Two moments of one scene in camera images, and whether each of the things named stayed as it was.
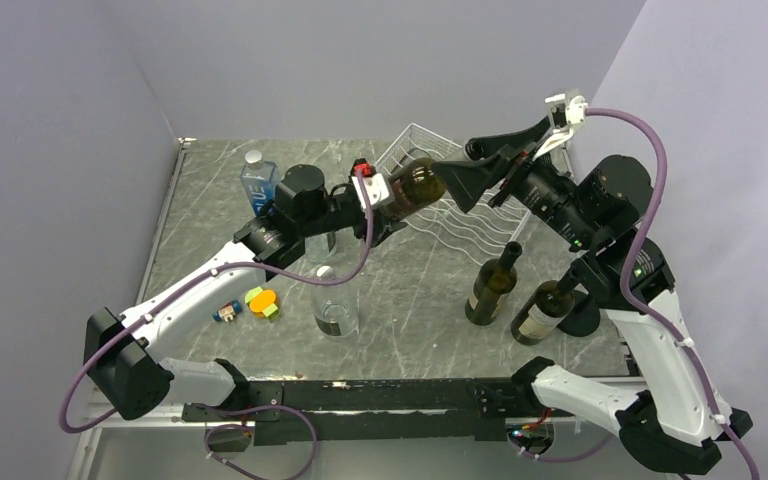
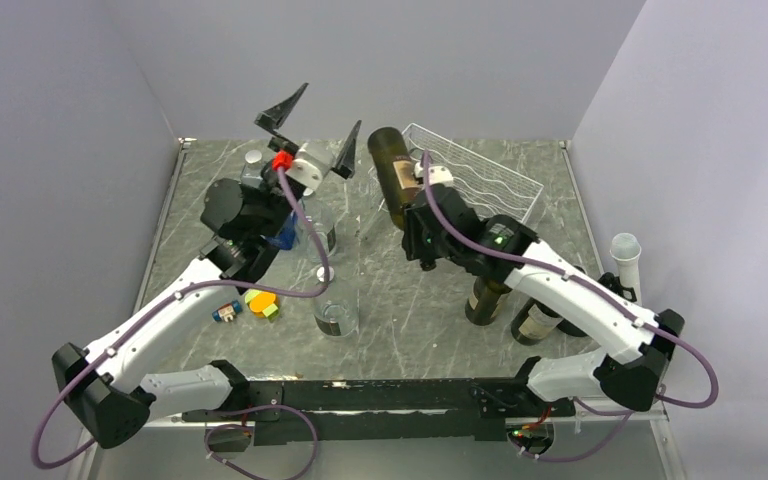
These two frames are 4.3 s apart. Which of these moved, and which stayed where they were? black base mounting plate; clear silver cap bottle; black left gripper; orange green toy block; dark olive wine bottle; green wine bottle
Moved: dark olive wine bottle; black left gripper
Stayed: clear silver cap bottle; orange green toy block; green wine bottle; black base mounting plate
